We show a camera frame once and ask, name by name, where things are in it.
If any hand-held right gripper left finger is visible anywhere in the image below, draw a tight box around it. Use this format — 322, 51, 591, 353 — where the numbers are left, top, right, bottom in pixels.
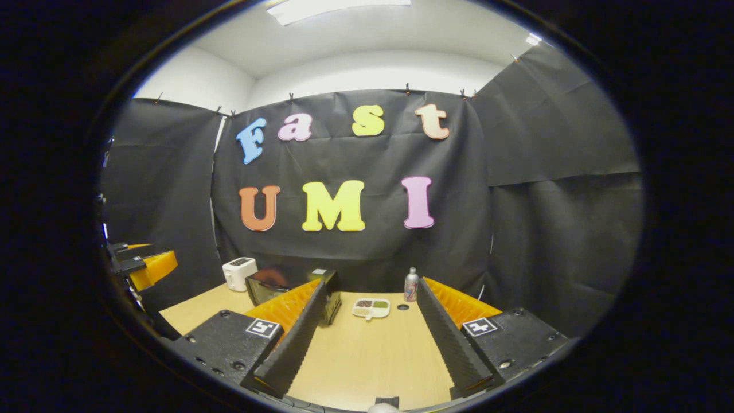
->
172, 279, 327, 398

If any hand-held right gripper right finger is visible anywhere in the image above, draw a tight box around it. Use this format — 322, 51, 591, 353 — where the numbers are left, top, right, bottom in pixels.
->
416, 277, 571, 399

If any black electric oven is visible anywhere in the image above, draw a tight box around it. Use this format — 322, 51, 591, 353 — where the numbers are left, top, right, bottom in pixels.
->
245, 267, 342, 326

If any white toaster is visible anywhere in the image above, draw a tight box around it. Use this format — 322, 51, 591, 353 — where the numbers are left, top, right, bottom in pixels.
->
222, 257, 258, 292

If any white divided snack tray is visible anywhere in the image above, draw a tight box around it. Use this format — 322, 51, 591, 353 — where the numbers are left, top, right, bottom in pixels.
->
352, 298, 391, 320

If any black backdrop cloth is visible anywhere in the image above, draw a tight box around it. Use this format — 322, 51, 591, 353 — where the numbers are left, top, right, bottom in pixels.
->
100, 43, 644, 339

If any ceiling light panel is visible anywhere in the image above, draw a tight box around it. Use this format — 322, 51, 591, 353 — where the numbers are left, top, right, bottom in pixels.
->
267, 0, 411, 26

